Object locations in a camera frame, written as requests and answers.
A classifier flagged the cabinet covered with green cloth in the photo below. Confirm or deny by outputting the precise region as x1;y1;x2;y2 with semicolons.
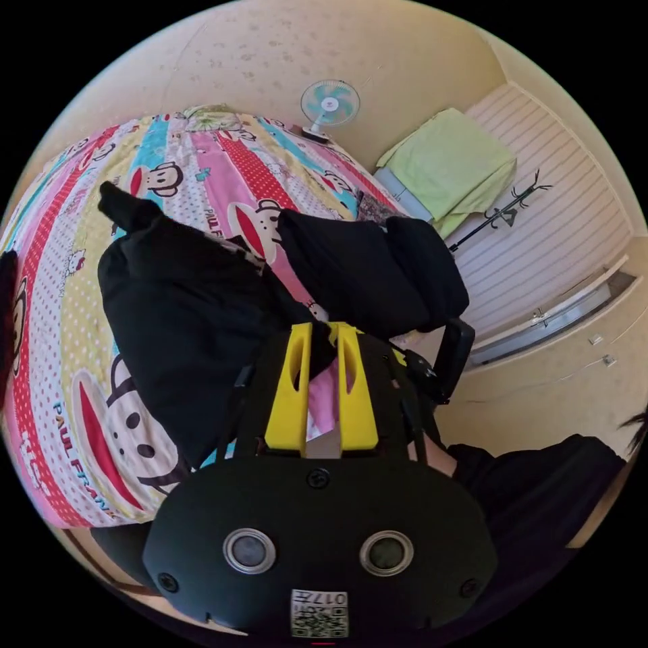
373;107;518;240

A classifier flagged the bed with cartoon printed sheet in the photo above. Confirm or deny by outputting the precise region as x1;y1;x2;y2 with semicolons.
0;103;422;531

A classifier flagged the white fan with teal blades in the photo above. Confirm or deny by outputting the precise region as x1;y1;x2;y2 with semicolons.
300;78;362;144

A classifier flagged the dark patterned cloth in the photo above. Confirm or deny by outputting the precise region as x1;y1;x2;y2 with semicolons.
356;190;407;225

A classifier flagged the person's right forearm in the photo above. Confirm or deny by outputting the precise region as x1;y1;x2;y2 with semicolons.
448;441;543;512

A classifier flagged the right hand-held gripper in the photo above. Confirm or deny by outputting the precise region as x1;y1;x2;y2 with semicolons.
390;347;448;407

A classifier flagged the person's right hand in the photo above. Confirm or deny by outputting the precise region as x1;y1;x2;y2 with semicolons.
424;436;458;478

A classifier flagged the black coat rack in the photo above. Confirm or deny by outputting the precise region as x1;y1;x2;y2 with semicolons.
447;169;554;254

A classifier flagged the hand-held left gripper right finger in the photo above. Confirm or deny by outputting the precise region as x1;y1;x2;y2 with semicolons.
336;325;379;452

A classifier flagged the floral pillow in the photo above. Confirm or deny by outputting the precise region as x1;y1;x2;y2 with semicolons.
181;103;245;134

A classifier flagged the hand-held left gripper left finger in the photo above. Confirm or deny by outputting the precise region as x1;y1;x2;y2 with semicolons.
263;323;313;452

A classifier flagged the black turtleneck long sleeve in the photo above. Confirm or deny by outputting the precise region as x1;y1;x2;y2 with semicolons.
97;181;470;469

